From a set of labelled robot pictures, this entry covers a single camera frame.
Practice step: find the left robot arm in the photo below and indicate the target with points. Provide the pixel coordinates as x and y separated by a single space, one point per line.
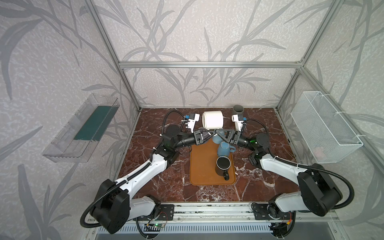
115 203

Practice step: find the blue dotted floral mug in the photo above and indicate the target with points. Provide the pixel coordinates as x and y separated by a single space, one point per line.
225 149

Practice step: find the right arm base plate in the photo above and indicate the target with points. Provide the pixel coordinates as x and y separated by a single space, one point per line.
261 211

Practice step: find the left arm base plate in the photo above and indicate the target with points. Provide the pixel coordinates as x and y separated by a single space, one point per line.
163 212

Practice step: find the light blue mug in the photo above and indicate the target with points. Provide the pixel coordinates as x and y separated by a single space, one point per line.
217 139

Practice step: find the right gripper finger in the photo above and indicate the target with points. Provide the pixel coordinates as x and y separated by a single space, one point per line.
226 131
226 137

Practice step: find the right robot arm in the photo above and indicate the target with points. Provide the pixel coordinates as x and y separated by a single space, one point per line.
320 190

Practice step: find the white wire mesh basket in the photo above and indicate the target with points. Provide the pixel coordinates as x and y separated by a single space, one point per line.
326 132

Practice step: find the grey mug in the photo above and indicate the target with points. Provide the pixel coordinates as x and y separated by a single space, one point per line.
237 110

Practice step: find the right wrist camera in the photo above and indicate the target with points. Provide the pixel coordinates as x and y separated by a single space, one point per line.
239 121

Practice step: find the clear plastic wall bin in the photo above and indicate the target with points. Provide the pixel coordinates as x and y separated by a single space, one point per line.
79 138

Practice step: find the black mug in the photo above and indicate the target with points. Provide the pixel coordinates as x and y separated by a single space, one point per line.
223 165

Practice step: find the green circuit board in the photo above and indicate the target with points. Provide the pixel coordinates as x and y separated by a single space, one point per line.
155 227

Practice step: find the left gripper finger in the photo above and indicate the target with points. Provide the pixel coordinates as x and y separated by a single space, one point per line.
203 130
210 137

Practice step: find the white mug red inside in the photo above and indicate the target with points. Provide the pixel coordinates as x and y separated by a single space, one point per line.
213 120

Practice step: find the orange rectangular tray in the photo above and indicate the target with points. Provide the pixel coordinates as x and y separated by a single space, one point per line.
203 166

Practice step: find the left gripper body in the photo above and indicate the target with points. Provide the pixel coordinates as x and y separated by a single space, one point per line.
198 138

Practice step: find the aluminium front rail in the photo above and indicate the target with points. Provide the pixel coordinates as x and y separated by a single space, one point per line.
194 212

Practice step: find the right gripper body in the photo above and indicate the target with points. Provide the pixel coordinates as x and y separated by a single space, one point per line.
234 140

